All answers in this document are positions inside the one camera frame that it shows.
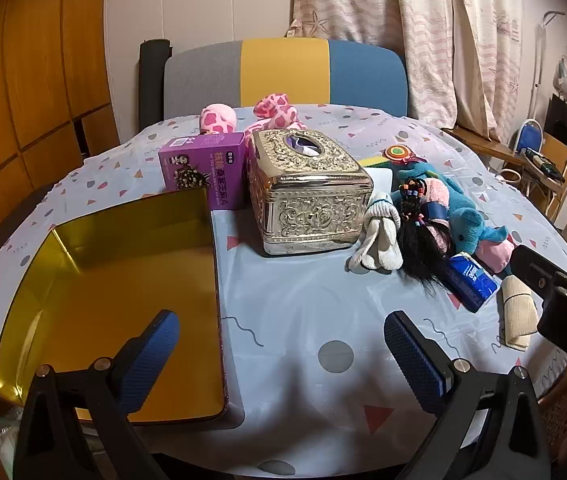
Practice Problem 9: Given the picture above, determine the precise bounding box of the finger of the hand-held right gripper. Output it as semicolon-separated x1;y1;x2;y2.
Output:
509;245;564;306

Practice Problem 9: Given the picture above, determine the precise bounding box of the dark hand tool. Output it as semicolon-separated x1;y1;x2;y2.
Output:
523;147;567;183

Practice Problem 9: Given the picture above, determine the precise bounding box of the pink spotted plush toy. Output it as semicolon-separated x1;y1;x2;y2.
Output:
200;91;309;146

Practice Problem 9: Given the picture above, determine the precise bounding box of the ornate silver tissue box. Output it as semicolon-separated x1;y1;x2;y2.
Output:
246;128;375;257

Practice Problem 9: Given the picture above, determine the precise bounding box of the blue folding chair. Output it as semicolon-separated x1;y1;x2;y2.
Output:
516;119;547;158

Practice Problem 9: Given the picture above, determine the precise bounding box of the wooden cabinet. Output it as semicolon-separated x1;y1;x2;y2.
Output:
0;0;119;261

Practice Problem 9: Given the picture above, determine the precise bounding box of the white hanging bag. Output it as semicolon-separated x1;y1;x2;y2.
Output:
553;45;567;106

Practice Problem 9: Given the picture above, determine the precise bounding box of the round colourful lollipop toy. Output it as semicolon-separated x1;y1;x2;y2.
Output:
381;144;417;165

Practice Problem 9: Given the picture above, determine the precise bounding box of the beige bandage roll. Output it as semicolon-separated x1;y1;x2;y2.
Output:
499;276;544;351

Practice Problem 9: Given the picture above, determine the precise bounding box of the patterned light blue tablecloth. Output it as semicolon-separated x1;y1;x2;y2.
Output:
0;104;567;476

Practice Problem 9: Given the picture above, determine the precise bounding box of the wooden side desk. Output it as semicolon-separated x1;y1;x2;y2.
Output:
443;125;567;211

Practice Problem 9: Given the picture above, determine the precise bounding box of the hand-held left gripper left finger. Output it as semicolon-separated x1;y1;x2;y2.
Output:
14;309;182;480

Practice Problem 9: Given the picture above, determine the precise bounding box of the grey yellow blue chair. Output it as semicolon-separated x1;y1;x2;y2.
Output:
164;37;410;121

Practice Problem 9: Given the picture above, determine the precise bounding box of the blue tissue packet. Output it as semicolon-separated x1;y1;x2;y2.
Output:
443;251;500;314

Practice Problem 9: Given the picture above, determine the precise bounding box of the blue plush elephant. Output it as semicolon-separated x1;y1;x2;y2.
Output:
391;157;514;276

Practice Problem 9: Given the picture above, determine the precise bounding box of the black-haired doll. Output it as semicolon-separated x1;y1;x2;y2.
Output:
396;177;457;293

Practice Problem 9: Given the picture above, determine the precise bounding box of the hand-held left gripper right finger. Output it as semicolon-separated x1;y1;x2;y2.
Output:
384;310;559;480

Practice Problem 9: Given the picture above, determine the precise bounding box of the purple cardboard box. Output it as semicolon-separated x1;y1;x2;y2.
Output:
158;130;249;211

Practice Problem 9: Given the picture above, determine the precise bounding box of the golden tin box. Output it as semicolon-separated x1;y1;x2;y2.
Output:
0;186;229;427

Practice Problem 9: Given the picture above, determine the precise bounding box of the white stand pole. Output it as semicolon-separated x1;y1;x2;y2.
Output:
528;10;567;126

